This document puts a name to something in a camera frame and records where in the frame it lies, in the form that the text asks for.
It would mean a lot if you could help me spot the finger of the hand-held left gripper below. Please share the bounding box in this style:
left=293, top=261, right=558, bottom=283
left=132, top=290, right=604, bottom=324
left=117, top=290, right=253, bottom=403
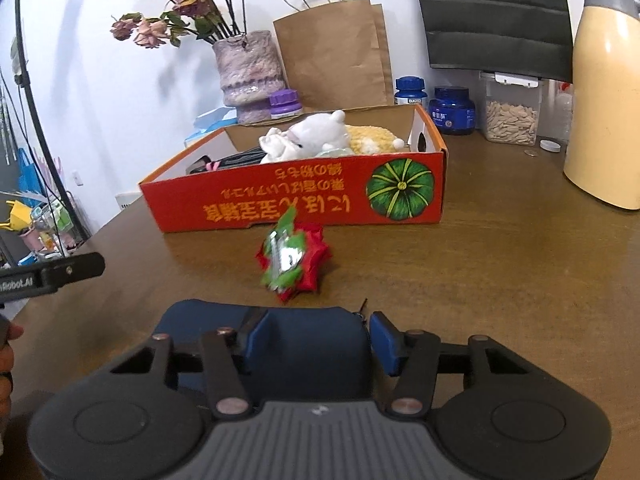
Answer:
left=42, top=252, right=107, bottom=292

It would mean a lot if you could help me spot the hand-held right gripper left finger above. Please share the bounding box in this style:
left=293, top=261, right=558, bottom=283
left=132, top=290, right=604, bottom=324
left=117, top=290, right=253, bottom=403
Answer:
left=110, top=307, right=271, bottom=418

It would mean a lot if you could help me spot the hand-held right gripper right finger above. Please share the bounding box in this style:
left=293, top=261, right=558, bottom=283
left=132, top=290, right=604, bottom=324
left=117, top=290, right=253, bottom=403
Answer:
left=369, top=311, right=528, bottom=417

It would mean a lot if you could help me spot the dark blue zipper case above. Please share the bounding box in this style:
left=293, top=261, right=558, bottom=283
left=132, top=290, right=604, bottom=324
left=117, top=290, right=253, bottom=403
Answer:
left=152, top=299, right=373, bottom=403

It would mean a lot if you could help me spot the orange cardboard box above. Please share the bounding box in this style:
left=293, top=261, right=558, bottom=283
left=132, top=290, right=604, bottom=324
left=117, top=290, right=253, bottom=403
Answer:
left=139, top=104, right=448, bottom=233

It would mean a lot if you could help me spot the yellow white plush toy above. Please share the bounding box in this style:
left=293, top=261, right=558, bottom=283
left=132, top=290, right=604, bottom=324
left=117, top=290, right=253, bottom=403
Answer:
left=259, top=110, right=407, bottom=165

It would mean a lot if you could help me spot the person's left hand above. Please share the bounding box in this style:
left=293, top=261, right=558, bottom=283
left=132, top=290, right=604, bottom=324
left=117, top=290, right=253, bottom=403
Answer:
left=0, top=324, right=25, bottom=420

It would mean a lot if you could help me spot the red green foil package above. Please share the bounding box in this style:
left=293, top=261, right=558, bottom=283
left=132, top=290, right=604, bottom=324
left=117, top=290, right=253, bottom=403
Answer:
left=255, top=205, right=332, bottom=303

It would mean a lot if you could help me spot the blue tote bag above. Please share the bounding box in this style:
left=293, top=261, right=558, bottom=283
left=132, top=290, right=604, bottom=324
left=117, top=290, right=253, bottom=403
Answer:
left=17, top=147, right=43, bottom=206

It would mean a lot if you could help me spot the black light stand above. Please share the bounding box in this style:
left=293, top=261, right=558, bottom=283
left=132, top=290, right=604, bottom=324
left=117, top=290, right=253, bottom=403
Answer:
left=10, top=0, right=93, bottom=241

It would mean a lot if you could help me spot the blue white tissue pack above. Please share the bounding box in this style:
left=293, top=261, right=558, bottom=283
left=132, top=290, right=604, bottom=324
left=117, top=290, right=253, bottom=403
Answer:
left=184, top=106, right=238, bottom=147

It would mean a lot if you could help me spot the purple cap bottle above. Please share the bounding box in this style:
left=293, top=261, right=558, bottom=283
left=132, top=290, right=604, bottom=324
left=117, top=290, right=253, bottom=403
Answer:
left=269, top=89, right=303, bottom=122

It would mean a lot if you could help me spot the dark blue jar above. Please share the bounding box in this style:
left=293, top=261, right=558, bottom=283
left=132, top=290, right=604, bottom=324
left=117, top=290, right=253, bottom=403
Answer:
left=429, top=86, right=476, bottom=137

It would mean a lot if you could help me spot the blue cap white bottle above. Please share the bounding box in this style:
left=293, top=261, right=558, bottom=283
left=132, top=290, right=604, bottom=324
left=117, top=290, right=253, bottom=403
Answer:
left=394, top=76, right=428, bottom=107

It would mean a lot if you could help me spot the clear seed container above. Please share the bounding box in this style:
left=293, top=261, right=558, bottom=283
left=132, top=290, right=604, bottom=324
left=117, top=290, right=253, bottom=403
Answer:
left=480, top=71, right=543, bottom=147

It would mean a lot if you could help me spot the pink white textured vase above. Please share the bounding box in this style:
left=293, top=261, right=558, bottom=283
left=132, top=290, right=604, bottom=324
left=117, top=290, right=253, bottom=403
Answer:
left=212, top=30, right=288, bottom=125

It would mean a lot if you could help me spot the brown paper bag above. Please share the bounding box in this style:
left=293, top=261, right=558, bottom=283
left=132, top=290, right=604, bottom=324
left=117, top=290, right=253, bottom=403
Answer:
left=272, top=0, right=396, bottom=111

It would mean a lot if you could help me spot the yellow thermos jug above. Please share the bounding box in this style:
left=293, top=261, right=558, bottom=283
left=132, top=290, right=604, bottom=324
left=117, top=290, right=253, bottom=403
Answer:
left=563, top=0, right=640, bottom=211

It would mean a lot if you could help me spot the black paper bag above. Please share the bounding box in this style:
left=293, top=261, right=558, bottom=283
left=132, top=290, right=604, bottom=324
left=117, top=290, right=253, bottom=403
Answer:
left=409, top=0, right=575, bottom=83

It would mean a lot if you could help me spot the wire rack with toys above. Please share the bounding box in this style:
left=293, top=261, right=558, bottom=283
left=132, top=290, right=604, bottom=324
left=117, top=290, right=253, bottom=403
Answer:
left=0, top=187, right=91, bottom=266

